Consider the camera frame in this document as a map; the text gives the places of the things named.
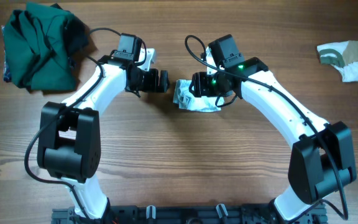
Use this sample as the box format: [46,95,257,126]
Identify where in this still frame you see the light blue striped baby pants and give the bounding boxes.
[173,79,221,113]

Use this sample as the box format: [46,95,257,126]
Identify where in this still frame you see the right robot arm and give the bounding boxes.
[189,34,357,223]

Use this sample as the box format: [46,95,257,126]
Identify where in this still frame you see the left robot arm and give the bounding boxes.
[32,33,170,223]

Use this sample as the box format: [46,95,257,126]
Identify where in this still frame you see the green cloth bag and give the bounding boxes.
[4,2,76,91]

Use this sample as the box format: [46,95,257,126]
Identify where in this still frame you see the white olive tan folded garment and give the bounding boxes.
[316,40,358,83]

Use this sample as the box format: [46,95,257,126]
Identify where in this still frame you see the blue patterned cloth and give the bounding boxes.
[1,25,12,83]

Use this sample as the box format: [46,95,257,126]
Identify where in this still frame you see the right black cable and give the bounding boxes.
[184,34,349,221]

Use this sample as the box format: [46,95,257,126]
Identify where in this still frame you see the black cable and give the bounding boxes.
[184,34,349,221]
[24,27,149,220]

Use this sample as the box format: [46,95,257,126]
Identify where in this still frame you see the left black cable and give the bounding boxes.
[24,27,149,220]

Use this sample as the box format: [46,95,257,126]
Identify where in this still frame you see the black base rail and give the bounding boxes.
[50,203,328,224]

